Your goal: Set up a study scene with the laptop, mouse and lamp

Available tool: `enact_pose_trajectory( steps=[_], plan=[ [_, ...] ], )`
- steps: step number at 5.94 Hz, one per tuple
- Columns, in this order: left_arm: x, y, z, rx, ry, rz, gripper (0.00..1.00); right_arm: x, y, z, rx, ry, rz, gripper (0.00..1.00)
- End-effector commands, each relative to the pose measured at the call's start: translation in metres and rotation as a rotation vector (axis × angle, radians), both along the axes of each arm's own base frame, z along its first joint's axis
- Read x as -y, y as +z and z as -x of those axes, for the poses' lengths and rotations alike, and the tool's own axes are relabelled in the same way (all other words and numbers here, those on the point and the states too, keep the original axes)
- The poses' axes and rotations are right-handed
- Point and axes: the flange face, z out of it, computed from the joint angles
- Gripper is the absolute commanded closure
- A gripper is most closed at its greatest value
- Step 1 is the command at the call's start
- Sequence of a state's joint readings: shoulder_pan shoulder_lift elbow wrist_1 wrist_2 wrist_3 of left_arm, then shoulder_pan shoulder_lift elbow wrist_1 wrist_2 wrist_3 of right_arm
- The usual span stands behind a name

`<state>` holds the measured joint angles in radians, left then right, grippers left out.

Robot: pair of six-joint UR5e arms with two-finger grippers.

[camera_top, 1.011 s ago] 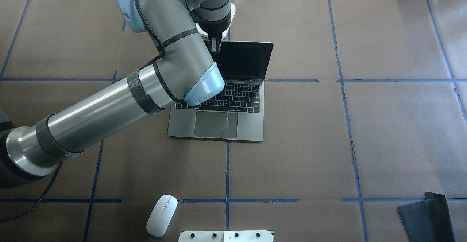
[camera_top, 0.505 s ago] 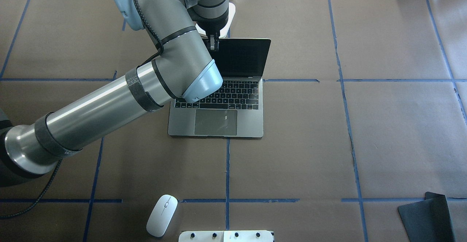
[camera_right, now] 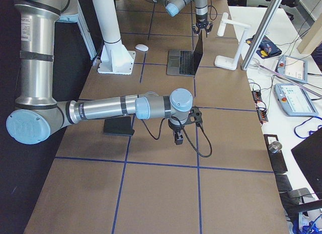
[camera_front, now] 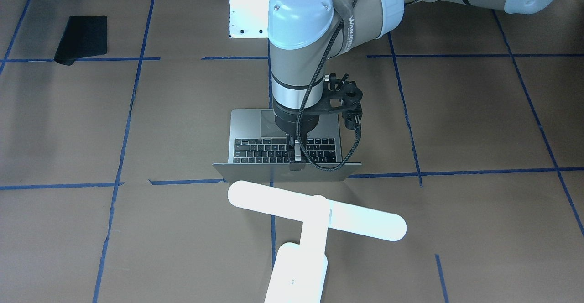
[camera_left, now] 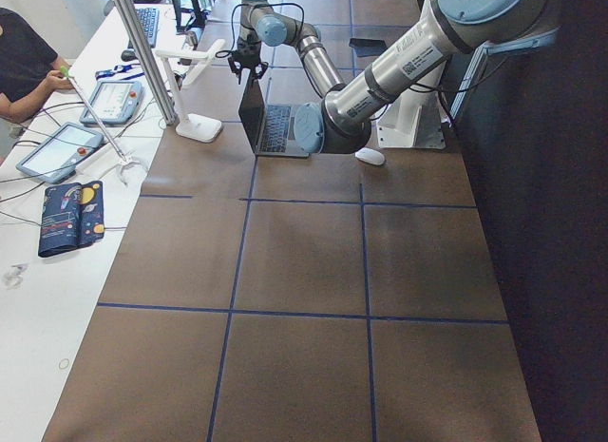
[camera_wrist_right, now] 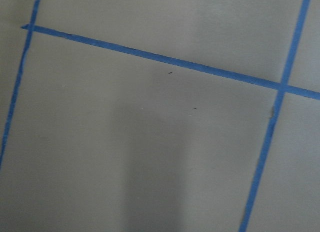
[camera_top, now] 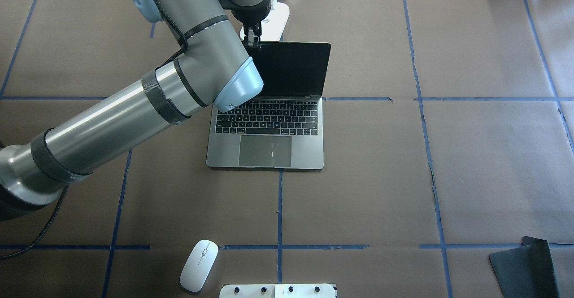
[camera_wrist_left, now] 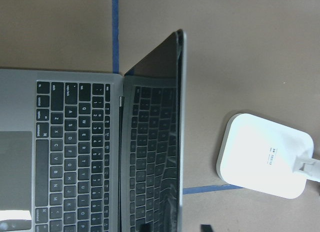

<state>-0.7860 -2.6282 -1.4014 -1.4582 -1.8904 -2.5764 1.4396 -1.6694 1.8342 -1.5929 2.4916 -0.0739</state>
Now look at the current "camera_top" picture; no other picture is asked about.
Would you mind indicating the white computer mouse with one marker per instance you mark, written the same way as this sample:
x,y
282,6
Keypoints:
x,y
198,265

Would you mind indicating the white desk lamp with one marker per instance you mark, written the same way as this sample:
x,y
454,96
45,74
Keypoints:
x,y
273,25

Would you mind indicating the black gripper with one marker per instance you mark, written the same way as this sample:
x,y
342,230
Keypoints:
x,y
249,15

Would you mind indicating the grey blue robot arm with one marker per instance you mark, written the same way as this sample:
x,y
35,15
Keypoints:
x,y
212,67

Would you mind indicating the grey laptop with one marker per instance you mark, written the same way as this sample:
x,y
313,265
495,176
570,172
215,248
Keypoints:
x,y
282,127

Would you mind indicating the black mouse pad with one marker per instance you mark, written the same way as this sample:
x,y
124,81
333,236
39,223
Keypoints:
x,y
526,271

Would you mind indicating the white mounting post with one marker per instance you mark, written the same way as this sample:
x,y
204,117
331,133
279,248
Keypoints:
x,y
312,290

